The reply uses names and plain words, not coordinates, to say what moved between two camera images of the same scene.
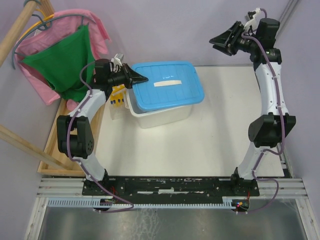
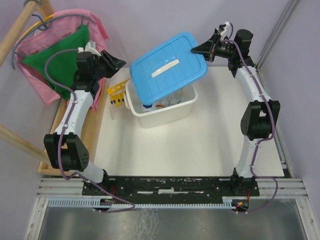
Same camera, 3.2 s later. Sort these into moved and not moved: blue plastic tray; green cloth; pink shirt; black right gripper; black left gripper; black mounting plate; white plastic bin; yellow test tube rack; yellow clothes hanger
Moved: black left gripper; black right gripper; blue plastic tray
Not moved: black mounting plate; white plastic bin; yellow clothes hanger; pink shirt; yellow test tube rack; green cloth
